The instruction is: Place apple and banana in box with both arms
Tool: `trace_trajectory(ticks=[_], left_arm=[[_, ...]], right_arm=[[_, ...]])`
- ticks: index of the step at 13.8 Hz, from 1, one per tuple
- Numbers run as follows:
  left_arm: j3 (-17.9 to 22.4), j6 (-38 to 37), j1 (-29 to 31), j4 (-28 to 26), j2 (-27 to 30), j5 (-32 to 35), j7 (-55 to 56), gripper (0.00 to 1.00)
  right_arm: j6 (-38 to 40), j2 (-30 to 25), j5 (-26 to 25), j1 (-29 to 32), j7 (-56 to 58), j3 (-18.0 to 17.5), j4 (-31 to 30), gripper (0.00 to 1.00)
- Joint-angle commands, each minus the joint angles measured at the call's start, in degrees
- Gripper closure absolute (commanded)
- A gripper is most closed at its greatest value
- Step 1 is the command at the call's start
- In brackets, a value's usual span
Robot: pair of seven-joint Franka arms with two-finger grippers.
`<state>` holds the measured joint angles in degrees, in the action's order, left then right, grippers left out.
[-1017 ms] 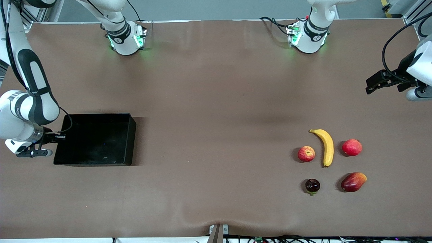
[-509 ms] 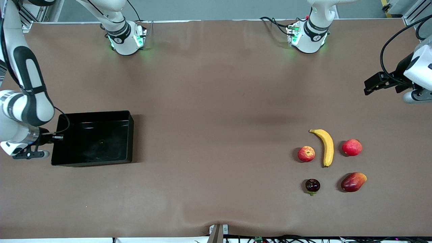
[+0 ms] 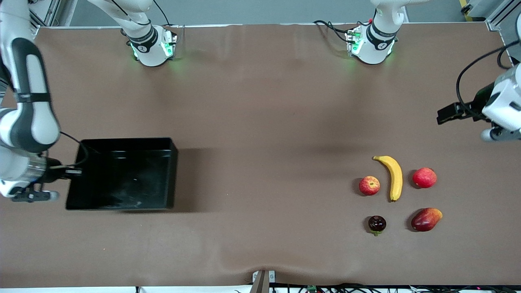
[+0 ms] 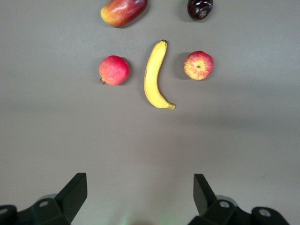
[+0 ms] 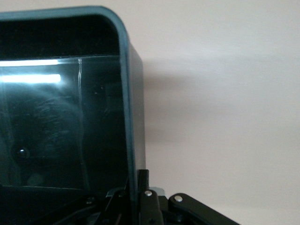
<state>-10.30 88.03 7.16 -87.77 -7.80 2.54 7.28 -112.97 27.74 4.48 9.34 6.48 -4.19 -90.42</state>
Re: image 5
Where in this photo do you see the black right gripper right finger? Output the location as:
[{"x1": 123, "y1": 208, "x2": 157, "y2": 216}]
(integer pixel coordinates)
[{"x1": 137, "y1": 169, "x2": 165, "y2": 225}]

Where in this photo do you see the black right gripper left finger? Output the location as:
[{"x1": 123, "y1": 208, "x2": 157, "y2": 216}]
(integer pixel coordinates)
[{"x1": 105, "y1": 180, "x2": 130, "y2": 225}]

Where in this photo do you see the black plastic box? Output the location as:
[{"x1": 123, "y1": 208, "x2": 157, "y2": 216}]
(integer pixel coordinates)
[{"x1": 0, "y1": 5, "x2": 151, "y2": 225}]

